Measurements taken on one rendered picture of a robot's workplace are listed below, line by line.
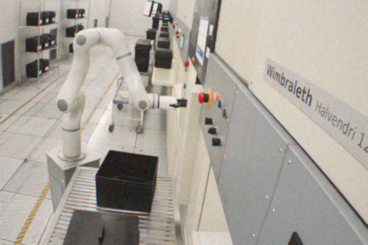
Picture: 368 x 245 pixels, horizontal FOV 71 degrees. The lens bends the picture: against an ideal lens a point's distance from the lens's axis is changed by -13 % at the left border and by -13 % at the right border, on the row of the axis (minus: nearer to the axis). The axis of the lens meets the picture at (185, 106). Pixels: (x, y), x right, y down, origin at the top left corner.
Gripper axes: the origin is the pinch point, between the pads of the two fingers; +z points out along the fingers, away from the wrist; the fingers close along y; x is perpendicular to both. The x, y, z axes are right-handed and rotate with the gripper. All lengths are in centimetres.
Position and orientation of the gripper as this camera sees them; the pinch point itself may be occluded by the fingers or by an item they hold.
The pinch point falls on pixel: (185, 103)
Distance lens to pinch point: 165.6
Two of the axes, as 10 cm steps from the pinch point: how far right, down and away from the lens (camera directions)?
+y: 1.8, 3.4, -9.2
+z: 9.8, 0.5, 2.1
